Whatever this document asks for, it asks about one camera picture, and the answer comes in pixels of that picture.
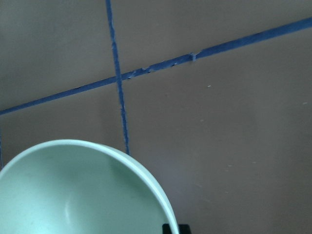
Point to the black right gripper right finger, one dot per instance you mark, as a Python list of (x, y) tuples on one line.
[(184, 225)]

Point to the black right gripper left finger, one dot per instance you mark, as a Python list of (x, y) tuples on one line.
[(166, 229)]

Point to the green bowl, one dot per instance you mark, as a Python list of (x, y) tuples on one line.
[(79, 187)]

